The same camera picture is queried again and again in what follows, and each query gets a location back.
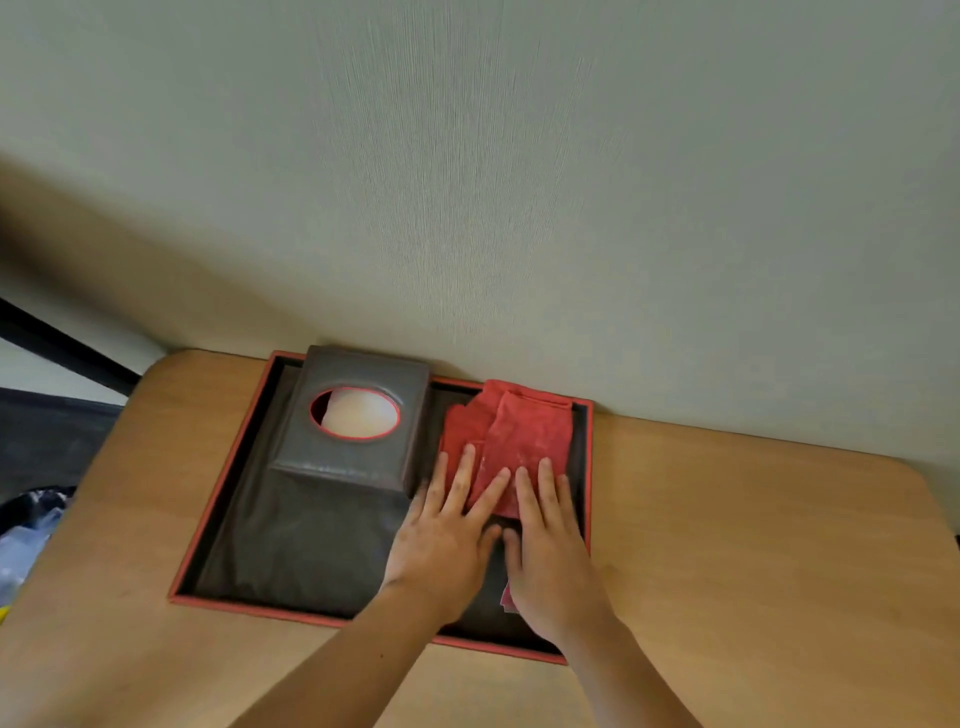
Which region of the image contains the white tissue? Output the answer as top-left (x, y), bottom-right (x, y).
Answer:
top-left (321, 387), bottom-right (400, 438)

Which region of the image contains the person's right forearm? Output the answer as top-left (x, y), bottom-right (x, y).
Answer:
top-left (559, 616), bottom-right (703, 728)

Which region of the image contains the dark grey tissue box cover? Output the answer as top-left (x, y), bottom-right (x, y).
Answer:
top-left (268, 345), bottom-right (432, 496)

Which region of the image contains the person's left hand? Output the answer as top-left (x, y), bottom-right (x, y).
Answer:
top-left (379, 444), bottom-right (513, 626)

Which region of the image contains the person's right hand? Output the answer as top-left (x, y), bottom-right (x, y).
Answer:
top-left (501, 457), bottom-right (618, 648)

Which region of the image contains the black tray with red rim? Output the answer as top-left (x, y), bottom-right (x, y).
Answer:
top-left (168, 349), bottom-right (595, 666)

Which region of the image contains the red cloth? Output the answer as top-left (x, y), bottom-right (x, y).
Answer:
top-left (439, 379), bottom-right (575, 613)

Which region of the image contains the person's left forearm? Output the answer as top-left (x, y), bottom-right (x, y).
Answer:
top-left (228, 586), bottom-right (451, 728)

